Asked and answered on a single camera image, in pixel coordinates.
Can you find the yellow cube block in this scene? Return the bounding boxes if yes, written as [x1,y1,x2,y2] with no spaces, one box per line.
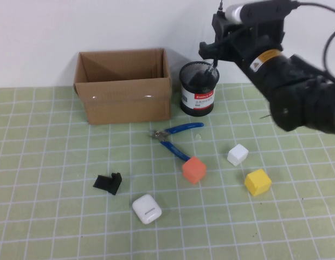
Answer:
[244,168,273,197]

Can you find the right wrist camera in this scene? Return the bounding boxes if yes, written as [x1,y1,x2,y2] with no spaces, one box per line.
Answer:
[224,0,299,23]

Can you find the brown cardboard box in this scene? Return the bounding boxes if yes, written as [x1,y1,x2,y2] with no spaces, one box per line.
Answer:
[73,48,173,126]

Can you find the black-handled screwdriver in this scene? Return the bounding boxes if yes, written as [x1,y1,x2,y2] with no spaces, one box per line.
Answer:
[190,61,220,90]

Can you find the green checked tablecloth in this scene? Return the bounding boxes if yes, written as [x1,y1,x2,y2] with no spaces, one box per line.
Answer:
[0,82,335,260]

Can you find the orange cube block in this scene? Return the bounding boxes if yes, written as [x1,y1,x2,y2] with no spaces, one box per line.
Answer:
[182,155,207,186]

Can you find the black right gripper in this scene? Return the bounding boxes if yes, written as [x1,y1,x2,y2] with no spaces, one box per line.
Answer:
[198,13,286,64]

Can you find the black mesh pen holder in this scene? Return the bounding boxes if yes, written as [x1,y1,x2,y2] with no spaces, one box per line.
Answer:
[179,61,220,118]

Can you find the white earbuds case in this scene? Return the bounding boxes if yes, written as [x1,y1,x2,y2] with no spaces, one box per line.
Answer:
[132,193,163,225]

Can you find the white cube block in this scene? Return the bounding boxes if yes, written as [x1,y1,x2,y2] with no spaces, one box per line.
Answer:
[227,144,250,167]

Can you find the black plastic bracket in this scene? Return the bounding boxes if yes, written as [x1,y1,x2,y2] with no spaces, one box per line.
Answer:
[92,172,123,197]

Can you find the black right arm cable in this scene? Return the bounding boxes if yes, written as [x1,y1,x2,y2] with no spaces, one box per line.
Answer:
[291,0,335,82]

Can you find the blue-handled cutting pliers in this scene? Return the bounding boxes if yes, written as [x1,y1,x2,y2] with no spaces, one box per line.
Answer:
[149,122,205,162]

